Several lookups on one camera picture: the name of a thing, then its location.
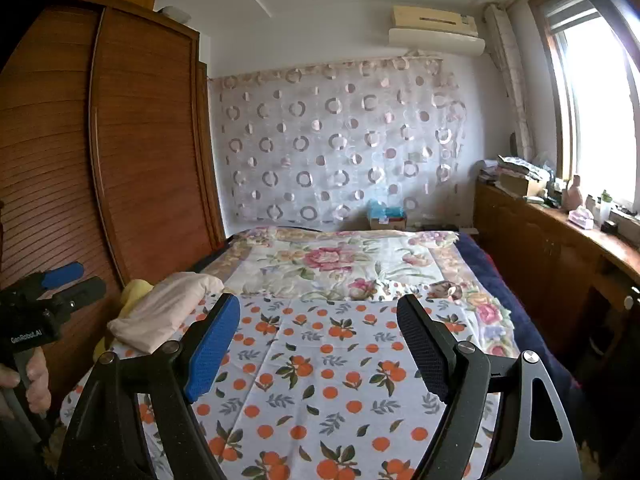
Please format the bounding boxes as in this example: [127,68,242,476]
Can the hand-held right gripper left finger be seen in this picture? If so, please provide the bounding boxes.
[57,292,242,480]

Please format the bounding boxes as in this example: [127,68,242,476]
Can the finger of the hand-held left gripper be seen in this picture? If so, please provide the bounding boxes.
[50,276,107,313]
[41,261,86,291]

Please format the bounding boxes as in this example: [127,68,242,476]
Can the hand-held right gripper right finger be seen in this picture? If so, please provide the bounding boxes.
[396,294,583,480]

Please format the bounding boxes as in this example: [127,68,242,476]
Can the beige printed t-shirt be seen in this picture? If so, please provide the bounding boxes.
[107,271,226,353]

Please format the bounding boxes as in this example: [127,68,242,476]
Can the person's left hand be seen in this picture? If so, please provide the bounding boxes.
[0,346,53,416]

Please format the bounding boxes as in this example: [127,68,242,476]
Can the yellow plush toy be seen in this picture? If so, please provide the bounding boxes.
[92,279,155,361]

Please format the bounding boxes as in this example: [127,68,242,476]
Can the navy blue blanket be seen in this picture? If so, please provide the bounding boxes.
[457,231,583,391]

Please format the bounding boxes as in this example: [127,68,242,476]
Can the orange fruit print bedsheet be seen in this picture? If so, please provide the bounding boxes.
[60,290,503,480]

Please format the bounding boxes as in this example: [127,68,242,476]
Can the floral quilt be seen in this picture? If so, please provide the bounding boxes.
[200,225,521,358]

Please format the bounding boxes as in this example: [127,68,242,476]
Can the wooden side cabinet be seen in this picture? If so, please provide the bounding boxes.
[472,180,640,361]

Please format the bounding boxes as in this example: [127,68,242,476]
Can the blue plastic bag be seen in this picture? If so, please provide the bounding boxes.
[367,199,407,221]

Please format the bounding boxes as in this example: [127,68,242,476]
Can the small cardboard box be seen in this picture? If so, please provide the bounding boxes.
[500,172,546,197]

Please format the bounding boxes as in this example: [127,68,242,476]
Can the pile of papers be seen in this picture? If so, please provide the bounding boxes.
[477,155,553,196]

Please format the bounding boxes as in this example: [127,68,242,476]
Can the pink bottle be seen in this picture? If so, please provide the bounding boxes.
[565,175,584,211]

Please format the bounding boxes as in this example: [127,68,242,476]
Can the circle pattern sheer curtain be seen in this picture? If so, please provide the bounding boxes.
[207,55,468,226]

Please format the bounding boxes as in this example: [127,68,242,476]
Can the patterned window drape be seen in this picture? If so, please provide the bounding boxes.
[484,4,535,161]

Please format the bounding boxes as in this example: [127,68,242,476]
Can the window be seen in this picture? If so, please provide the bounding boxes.
[530,0,640,221]

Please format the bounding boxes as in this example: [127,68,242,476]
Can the white air conditioner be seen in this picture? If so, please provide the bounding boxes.
[389,5,487,57]

